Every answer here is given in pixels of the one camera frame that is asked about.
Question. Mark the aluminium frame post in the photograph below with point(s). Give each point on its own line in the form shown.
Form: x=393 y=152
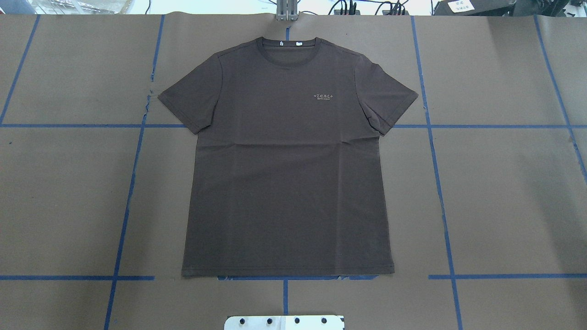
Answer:
x=286 y=10

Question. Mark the dark brown t-shirt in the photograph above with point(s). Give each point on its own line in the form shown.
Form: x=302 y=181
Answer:
x=287 y=174

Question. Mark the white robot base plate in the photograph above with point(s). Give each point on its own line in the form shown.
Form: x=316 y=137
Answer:
x=286 y=322

